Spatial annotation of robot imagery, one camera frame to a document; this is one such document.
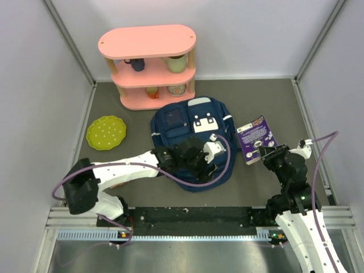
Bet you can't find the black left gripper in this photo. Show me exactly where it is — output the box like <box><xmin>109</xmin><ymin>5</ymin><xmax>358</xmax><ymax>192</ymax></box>
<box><xmin>180</xmin><ymin>148</ymin><xmax>218</xmax><ymax>184</ymax></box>

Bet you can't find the purple card box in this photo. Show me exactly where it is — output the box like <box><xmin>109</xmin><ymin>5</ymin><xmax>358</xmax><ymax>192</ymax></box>
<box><xmin>236</xmin><ymin>115</ymin><xmax>278</xmax><ymax>165</ymax></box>

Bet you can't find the navy blue student backpack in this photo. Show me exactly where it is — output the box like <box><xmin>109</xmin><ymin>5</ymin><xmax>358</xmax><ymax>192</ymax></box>
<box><xmin>150</xmin><ymin>97</ymin><xmax>240</xmax><ymax>192</ymax></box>

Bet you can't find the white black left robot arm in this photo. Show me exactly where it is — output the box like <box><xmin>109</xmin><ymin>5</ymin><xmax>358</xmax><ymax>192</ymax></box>
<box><xmin>62</xmin><ymin>136</ymin><xmax>225</xmax><ymax>226</ymax></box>

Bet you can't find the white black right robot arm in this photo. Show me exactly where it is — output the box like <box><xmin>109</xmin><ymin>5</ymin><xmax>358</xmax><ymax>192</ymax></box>
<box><xmin>258</xmin><ymin>143</ymin><xmax>346</xmax><ymax>272</ymax></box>

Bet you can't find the patterned ceramic bowl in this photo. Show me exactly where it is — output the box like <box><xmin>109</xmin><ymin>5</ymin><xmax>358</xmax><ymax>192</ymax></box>
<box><xmin>167</xmin><ymin>84</ymin><xmax>187</xmax><ymax>96</ymax></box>

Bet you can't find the orange cup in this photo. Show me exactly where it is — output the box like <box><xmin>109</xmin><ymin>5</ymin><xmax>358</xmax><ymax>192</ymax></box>
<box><xmin>145</xmin><ymin>86</ymin><xmax>159</xmax><ymax>99</ymax></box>

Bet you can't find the tan leather card wallet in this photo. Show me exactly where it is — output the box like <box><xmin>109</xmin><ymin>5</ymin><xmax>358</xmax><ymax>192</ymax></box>
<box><xmin>110</xmin><ymin>183</ymin><xmax>124</xmax><ymax>189</ymax></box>

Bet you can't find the green polka dot plate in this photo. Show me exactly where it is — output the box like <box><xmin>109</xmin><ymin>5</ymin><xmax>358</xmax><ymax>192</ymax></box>
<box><xmin>86</xmin><ymin>115</ymin><xmax>127</xmax><ymax>151</ymax></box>

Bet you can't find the pale green mug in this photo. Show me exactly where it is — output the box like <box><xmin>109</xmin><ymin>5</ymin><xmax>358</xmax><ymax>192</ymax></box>
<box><xmin>161</xmin><ymin>55</ymin><xmax>187</xmax><ymax>73</ymax></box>

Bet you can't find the pink three-tier wooden shelf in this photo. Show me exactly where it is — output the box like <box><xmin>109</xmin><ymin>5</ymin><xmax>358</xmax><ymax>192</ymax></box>
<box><xmin>98</xmin><ymin>24</ymin><xmax>197</xmax><ymax>110</ymax></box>

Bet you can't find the dark blue mug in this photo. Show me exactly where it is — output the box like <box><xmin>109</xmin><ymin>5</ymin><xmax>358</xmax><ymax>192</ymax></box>
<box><xmin>124</xmin><ymin>58</ymin><xmax>145</xmax><ymax>72</ymax></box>

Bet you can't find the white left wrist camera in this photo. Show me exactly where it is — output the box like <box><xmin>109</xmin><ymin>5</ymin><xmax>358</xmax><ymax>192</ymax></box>
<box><xmin>203</xmin><ymin>134</ymin><xmax>226</xmax><ymax>164</ymax></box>

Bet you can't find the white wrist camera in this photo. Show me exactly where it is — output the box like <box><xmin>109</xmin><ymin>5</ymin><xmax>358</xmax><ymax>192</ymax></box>
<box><xmin>289</xmin><ymin>139</ymin><xmax>313</xmax><ymax>159</ymax></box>
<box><xmin>203</xmin><ymin>134</ymin><xmax>226</xmax><ymax>164</ymax></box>

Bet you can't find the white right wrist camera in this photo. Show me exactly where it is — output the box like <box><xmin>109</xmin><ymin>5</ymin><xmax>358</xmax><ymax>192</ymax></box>
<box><xmin>289</xmin><ymin>139</ymin><xmax>313</xmax><ymax>159</ymax></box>

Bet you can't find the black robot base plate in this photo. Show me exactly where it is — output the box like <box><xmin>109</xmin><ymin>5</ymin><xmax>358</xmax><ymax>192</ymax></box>
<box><xmin>114</xmin><ymin>206</ymin><xmax>279</xmax><ymax>236</ymax></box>

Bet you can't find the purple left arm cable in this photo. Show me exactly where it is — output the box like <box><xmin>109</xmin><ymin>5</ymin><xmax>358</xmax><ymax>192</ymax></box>
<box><xmin>51</xmin><ymin>133</ymin><xmax>231</xmax><ymax>247</ymax></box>

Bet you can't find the grey slotted cable duct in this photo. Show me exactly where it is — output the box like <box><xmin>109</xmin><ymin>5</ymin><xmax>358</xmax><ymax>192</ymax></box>
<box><xmin>57</xmin><ymin>226</ymin><xmax>288</xmax><ymax>242</ymax></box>

